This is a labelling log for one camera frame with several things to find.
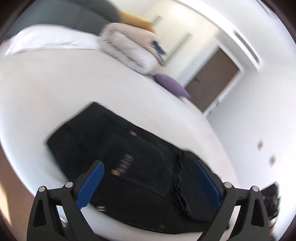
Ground black denim pants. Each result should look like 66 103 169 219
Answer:
47 102 219 234

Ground brown wooden door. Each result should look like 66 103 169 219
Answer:
185 48 239 111

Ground purple cushion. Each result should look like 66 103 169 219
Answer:
153 74 191 99

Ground folded beige duvet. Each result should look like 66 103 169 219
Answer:
100 23 164 75

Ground folded blue grey cloth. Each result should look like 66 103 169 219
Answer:
151 41 167 64

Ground white bed pillow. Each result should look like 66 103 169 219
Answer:
4 24 100 57

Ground dark grey headboard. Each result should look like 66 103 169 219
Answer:
3 0 120 39

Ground yellow pillow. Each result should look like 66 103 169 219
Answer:
117 11 154 33

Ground beige wall socket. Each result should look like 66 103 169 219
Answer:
257 140 264 151
269 155 276 166

